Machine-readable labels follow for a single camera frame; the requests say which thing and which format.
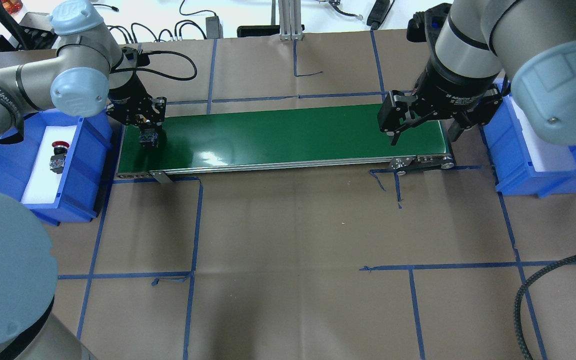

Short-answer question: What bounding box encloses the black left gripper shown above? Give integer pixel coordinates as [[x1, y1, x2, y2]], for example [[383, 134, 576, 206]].
[[106, 75, 167, 148]]

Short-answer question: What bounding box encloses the white foam pad left bin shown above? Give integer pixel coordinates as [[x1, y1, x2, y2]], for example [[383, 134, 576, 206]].
[[20, 125, 79, 205]]

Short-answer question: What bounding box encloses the blue left source bin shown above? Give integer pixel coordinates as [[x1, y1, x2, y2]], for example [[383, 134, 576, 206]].
[[0, 109, 113, 226]]

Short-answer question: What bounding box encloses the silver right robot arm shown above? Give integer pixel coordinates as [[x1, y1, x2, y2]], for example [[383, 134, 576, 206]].
[[377, 0, 576, 146]]

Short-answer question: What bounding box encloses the yellow push button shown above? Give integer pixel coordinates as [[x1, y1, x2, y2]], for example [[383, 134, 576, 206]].
[[138, 128, 161, 150]]

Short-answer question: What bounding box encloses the green conveyor belt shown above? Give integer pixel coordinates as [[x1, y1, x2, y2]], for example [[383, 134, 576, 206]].
[[116, 104, 453, 179]]

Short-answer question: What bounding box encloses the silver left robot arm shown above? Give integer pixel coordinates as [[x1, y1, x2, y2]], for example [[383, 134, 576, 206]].
[[0, 0, 167, 360]]

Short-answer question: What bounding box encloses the red push button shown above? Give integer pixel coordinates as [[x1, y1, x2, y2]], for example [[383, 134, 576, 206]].
[[49, 140, 70, 174]]

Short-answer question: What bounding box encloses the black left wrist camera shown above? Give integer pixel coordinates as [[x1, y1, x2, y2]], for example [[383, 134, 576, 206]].
[[115, 47, 151, 71]]

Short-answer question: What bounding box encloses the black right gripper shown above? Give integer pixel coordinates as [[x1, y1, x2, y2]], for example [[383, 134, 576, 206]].
[[377, 64, 503, 146]]

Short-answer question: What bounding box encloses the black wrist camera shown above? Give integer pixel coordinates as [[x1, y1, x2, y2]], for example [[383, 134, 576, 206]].
[[115, 47, 151, 71], [406, 2, 452, 49]]

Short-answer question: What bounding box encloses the blue right target bin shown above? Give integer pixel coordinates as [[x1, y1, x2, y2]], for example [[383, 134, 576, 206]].
[[483, 95, 576, 198]]

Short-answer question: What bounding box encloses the white foam pad right bin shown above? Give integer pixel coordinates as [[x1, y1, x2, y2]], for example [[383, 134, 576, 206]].
[[509, 96, 576, 173]]

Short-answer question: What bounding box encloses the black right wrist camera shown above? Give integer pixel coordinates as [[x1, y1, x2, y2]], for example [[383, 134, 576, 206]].
[[406, 2, 452, 49]]

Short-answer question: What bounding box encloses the black braided cable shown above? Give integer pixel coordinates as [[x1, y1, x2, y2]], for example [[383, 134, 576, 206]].
[[513, 246, 576, 360]]

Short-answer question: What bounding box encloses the black power adapter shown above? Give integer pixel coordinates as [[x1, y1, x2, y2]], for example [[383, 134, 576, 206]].
[[205, 15, 224, 39]]

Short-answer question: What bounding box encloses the white foam pad bin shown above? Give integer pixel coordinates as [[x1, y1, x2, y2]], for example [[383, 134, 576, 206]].
[[509, 96, 576, 173], [20, 125, 79, 205]]

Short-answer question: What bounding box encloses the aluminium frame post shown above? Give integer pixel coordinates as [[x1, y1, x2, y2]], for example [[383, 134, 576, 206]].
[[277, 0, 304, 41]]

